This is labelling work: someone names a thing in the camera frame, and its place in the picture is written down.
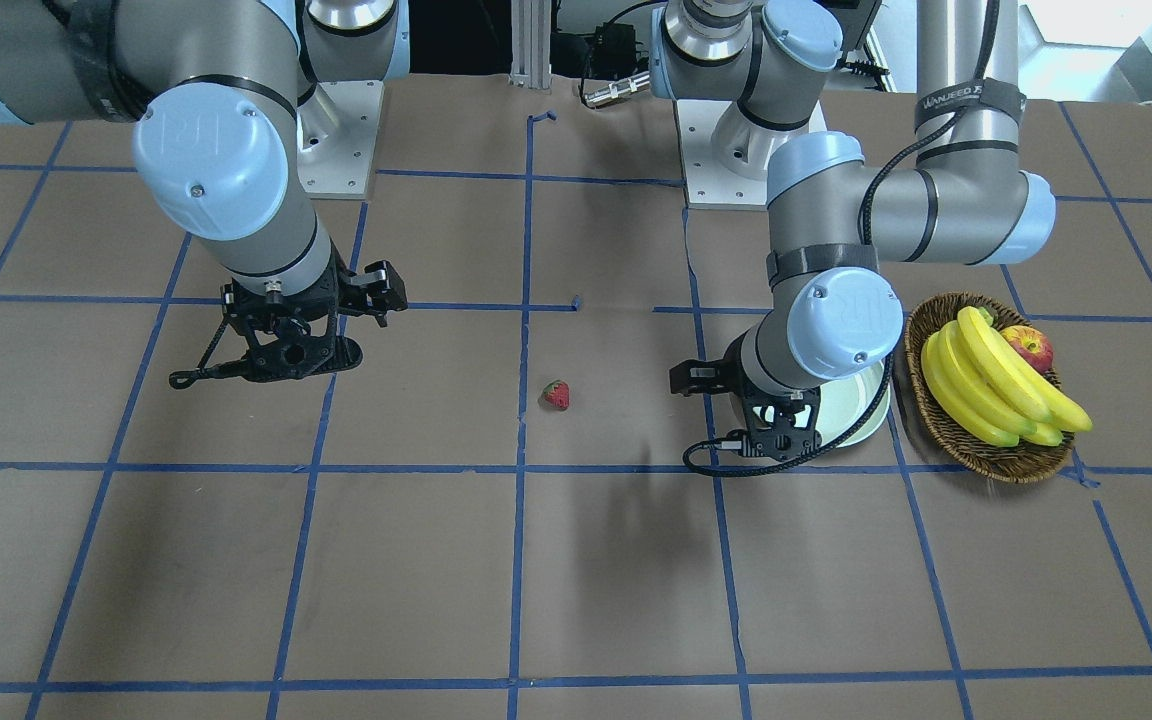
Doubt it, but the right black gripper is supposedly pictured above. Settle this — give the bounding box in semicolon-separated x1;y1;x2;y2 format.
334;249;410;328

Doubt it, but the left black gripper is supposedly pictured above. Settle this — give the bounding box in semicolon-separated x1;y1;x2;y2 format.
669;340;749;397

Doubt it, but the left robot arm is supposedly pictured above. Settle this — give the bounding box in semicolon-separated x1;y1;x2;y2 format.
650;1;1056;397

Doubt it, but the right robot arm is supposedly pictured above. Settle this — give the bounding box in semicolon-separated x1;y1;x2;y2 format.
0;1;411;323

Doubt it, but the light green plate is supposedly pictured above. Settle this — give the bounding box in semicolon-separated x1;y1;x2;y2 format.
814;361;890;448

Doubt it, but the yellow banana bunch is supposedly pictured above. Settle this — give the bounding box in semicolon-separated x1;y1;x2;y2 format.
922;306;1094;448

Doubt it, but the red apple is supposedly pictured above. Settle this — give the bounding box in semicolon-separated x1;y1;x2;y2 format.
1000;324;1053;374

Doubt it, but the wicker basket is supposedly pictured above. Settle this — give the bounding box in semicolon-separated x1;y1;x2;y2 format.
901;291;1074;484

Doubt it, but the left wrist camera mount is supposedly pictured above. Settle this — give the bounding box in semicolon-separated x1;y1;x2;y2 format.
684;388;826;478

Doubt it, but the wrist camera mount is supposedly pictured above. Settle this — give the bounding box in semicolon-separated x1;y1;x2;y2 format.
684;388;826;478
168;275;376;389

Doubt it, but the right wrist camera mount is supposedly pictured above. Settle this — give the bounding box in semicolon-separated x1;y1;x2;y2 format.
168;275;376;389

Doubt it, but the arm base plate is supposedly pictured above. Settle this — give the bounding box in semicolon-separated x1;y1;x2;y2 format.
298;79;385;200
674;92;827;210

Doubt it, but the aluminium frame post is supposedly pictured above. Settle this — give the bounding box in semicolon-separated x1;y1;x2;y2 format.
508;0;554;94

